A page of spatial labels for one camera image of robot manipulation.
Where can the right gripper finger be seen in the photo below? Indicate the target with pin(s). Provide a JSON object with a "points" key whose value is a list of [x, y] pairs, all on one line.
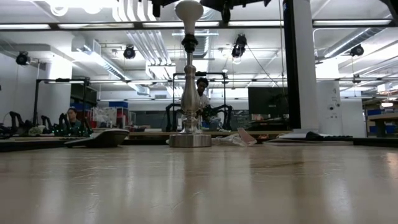
{"points": [[226, 14], [213, 3]]}

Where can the blue storage bin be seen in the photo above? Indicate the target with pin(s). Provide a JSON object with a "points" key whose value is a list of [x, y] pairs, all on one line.
{"points": [[392, 130], [118, 104]]}

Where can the black rig beam with lights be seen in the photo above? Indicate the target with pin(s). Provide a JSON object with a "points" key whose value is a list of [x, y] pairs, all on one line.
{"points": [[248, 24]]}

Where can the black monitor screen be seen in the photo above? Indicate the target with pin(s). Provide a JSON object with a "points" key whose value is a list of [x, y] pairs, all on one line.
{"points": [[267, 102]]}

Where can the black background station frame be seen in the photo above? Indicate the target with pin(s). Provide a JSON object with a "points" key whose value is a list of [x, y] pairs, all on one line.
{"points": [[62, 80], [214, 74]]}

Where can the white flood lightbulb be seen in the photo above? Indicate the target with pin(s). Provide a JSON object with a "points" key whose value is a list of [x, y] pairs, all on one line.
{"points": [[189, 14]]}

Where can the wooden workbench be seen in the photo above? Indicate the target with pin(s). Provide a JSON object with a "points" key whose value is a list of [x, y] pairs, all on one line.
{"points": [[384, 117]]}

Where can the black ceiling-hung device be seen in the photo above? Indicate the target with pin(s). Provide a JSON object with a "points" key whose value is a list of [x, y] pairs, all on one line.
{"points": [[129, 53], [239, 46], [357, 50], [22, 58]]}

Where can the silver table lamp base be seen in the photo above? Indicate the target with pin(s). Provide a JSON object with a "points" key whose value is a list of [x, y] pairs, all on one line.
{"points": [[190, 99]]}

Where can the red storage bin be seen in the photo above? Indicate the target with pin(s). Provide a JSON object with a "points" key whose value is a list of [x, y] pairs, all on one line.
{"points": [[122, 118]]}

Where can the person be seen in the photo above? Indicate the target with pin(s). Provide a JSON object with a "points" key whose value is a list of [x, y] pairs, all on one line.
{"points": [[73, 118], [202, 88]]}

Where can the black background robot arm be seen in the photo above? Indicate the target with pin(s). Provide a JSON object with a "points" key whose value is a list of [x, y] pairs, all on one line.
{"points": [[15, 119], [169, 112], [225, 110], [48, 123]]}

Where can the grey desk calculator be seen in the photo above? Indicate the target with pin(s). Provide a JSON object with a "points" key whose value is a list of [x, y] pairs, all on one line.
{"points": [[105, 138]]}

